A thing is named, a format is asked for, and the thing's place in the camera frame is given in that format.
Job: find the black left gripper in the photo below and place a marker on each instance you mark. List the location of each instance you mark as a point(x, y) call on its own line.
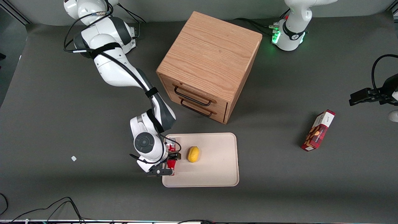
point(385, 92)

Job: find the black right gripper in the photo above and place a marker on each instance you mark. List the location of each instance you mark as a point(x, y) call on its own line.
point(176, 155)

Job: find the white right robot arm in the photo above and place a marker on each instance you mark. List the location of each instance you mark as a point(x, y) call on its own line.
point(115, 71)

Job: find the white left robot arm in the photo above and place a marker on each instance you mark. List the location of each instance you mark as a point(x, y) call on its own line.
point(292, 28)

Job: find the beige rectangular tray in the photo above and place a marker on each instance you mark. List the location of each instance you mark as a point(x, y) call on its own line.
point(214, 161)

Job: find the yellow lemon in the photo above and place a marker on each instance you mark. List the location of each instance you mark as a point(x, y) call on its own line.
point(193, 154)

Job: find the red cookie box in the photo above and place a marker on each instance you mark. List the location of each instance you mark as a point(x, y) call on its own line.
point(317, 132)

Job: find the wooden drawer cabinet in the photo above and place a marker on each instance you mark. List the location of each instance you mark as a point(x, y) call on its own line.
point(211, 56)

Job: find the aluminium frame rail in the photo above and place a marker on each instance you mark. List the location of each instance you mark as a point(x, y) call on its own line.
point(15, 12)

